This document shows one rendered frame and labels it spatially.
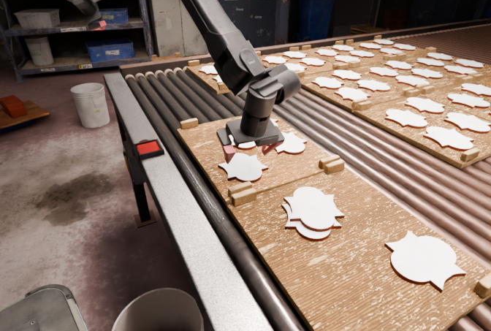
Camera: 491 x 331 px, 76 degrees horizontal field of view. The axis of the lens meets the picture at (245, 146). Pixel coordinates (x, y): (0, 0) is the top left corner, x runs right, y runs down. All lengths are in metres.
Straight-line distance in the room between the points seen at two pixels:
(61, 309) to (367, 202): 1.23
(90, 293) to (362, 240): 1.47
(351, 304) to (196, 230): 0.34
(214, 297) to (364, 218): 0.36
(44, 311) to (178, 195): 0.92
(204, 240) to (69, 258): 1.46
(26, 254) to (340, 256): 1.87
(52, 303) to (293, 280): 1.17
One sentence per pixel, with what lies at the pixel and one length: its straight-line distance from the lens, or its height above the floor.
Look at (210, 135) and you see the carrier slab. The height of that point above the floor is 0.94.
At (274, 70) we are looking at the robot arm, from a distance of 0.66.
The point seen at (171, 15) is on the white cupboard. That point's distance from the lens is 5.23.
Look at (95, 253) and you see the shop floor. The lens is 2.05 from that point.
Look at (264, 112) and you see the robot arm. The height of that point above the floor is 1.16.
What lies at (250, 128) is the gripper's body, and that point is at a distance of 0.65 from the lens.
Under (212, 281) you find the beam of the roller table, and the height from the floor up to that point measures 0.92.
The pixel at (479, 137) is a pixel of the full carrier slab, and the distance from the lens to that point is 1.24.
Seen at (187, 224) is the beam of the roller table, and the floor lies 0.92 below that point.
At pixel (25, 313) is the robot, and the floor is 0.24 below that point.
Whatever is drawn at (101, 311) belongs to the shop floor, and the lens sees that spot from 1.80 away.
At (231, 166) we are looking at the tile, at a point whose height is 0.95.
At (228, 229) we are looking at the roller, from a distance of 0.70.
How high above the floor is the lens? 1.42
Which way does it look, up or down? 31 degrees down
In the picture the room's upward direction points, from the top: straight up
